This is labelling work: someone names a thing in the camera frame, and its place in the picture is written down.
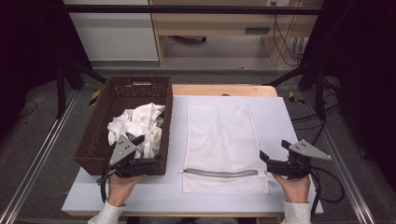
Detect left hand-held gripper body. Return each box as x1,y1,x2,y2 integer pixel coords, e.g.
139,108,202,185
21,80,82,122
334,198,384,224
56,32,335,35
108,133,157,179

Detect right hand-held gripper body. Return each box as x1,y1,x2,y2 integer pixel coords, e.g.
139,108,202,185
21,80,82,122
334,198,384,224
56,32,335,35
266,138,332,181

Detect white garment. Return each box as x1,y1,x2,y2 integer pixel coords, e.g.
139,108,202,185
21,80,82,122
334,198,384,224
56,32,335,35
106,102,166,160

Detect white mesh laundry bag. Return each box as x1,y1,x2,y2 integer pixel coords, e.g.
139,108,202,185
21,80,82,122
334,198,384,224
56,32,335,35
177,104,271,196

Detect brown wicker basket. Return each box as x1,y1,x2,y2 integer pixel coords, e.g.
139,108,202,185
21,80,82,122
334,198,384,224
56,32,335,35
73,76,174,177

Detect person's right hand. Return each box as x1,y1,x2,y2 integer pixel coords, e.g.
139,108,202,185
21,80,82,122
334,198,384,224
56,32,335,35
273,173,313,204

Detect person's left hand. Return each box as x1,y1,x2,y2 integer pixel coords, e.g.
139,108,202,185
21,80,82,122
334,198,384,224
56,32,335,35
106,174,147,207

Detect white table sheet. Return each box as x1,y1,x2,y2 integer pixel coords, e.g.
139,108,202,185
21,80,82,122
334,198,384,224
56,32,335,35
61,94,325,216

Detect black metal stand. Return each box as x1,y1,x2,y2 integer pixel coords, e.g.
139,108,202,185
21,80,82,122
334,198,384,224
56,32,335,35
55,60,107,119
266,61,327,121

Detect white cabinet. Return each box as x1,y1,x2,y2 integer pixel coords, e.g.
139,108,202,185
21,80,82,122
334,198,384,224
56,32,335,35
63,0,160,62

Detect black curtain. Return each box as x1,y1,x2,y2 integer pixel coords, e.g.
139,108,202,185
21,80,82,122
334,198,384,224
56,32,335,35
0,0,93,141
300,0,396,190

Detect black metal crossbar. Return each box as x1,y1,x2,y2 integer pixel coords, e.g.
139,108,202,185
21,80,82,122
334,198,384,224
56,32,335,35
61,4,323,15

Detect wooden desk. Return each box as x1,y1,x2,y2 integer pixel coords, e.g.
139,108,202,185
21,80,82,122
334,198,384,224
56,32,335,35
148,0,325,67

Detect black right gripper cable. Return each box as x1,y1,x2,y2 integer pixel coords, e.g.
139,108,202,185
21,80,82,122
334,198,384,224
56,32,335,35
307,165,346,220

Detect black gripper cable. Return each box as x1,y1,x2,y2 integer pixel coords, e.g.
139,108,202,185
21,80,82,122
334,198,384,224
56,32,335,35
95,145,117,204
307,165,346,220

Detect black floor cables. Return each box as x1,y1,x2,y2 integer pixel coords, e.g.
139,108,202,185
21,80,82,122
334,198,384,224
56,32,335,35
290,92,343,147

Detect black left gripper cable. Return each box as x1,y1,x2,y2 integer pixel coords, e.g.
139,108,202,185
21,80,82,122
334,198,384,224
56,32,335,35
95,145,117,204

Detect aluminium rail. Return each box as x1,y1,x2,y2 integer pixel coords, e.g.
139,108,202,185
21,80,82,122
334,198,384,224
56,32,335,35
302,91,377,224
0,89,80,224

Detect thin black floor cable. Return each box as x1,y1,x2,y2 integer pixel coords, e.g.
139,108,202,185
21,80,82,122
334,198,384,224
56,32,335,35
16,99,39,119

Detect black hanging cables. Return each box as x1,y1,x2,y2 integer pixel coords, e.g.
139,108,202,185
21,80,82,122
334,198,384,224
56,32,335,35
270,1,307,67

